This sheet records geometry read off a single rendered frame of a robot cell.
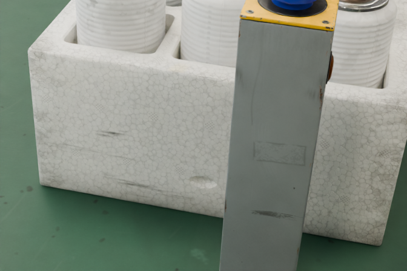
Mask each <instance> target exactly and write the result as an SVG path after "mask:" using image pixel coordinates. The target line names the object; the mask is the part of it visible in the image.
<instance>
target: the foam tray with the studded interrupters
mask: <svg viewBox="0 0 407 271"><path fill-rule="evenodd" d="M394 1H395V4H396V6H397V16H396V19H395V25H394V30H393V34H392V40H391V45H390V49H389V54H388V60H387V64H386V70H385V75H384V79H383V84H382V89H375V88H367V87H359V86H354V85H347V84H342V83H334V82H328V83H327V84H326V87H325V90H326V91H325V94H324V99H323V101H324V102H323V106H322V109H323V110H322V113H321V118H320V119H321V121H320V125H319V127H320V128H319V132H318V137H317V144H316V151H315V156H314V163H313V170H312V175H311V182H310V186H309V194H308V201H307V205H306V212H305V220H304V224H303V233H309V234H313V235H320V236H323V237H330V238H336V239H340V240H347V241H353V242H357V243H363V244H369V245H373V246H381V244H382V241H383V236H384V233H385V228H386V224H387V220H388V215H389V211H390V207H391V203H392V198H393V195H394V190H395V186H396V183H397V177H398V174H399V170H400V165H401V162H402V157H403V152H404V149H405V145H406V140H407V0H394ZM165 9H166V11H165V37H164V38H163V40H162V42H161V43H160V46H159V47H158V49H157V50H156V52H155V53H153V54H140V53H132V52H127V51H120V50H112V49H107V48H100V47H92V46H87V45H79V44H78V40H77V38H78V37H77V26H76V2H75V0H71V1H70V2H69V3H68V4H67V6H66V7H65V8H64V9H63V10H62V11H61V12H60V14H58V16H57V17H56V18H55V19H54V20H53V22H52V23H51V24H50V25H49V26H48V27H47V28H46V29H45V30H44V32H43V33H42V34H41V35H40V37H38V38H37V40H36V41H35V42H34V43H33V44H32V45H31V47H30V48H29V49H28V62H29V70H30V82H31V95H32V102H33V115H34V122H35V135H36V147H37V155H38V168H39V180H40V184H41V185H43V186H48V187H53V188H59V189H65V190H69V191H76V192H82V193H86V194H92V195H98V196H103V197H109V198H115V199H119V200H125V201H132V202H136V203H142V204H149V205H153V206H159V207H165V208H169V209H175V210H180V211H186V212H192V213H196V214H202V215H209V216H213V217H219V218H223V214H224V206H225V191H226V183H227V169H228V154H229V146H230V131H231V116H232V109H233V94H234V79H235V71H236V68H233V67H226V66H221V65H213V64H205V63H201V62H193V61H188V60H180V40H181V38H180V37H181V21H182V18H181V17H182V6H179V7H171V6H166V7H165Z"/></svg>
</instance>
